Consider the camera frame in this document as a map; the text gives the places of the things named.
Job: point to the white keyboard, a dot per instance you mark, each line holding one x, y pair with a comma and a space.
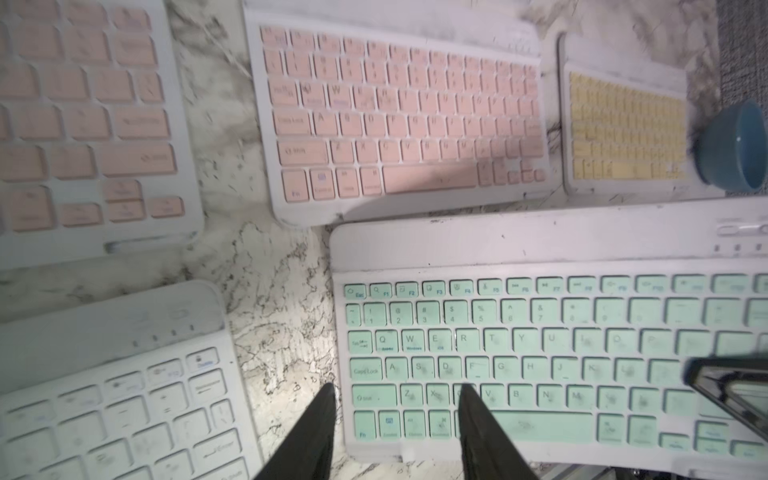
144, 386

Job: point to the green keyboard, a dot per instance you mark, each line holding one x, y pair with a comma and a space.
575, 327

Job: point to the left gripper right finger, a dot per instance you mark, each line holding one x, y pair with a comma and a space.
487, 452

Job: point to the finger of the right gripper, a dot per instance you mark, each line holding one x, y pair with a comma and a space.
736, 384

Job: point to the pink keyboard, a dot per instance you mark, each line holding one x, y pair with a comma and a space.
96, 157
374, 109

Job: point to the near yellow keyboard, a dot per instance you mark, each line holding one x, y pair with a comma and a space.
624, 125

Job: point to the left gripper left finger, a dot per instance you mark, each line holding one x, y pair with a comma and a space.
307, 451

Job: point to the blue bowl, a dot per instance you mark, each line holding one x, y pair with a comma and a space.
731, 152

